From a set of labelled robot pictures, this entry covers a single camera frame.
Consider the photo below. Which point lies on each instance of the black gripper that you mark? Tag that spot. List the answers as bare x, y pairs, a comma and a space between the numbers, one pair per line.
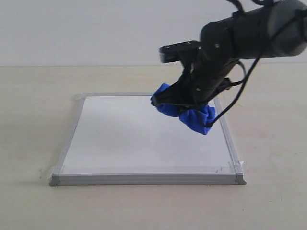
195, 85

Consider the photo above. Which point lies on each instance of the blue cloth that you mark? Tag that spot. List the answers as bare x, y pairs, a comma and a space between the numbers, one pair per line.
192, 118

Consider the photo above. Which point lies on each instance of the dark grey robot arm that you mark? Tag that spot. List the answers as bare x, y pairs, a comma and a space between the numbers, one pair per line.
275, 30

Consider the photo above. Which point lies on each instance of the clear tape front right corner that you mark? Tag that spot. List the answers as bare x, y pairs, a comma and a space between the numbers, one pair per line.
238, 166

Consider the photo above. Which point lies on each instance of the clear tape corner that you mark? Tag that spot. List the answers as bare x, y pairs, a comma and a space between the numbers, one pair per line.
47, 172
238, 166

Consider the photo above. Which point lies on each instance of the clear tape front left corner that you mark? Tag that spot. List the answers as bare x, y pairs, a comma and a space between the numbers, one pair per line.
47, 172

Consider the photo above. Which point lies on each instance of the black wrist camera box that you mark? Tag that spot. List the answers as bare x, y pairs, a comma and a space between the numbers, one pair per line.
184, 51

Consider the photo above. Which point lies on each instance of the white whiteboard with grey frame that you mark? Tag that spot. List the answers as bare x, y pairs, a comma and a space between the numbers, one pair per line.
120, 139

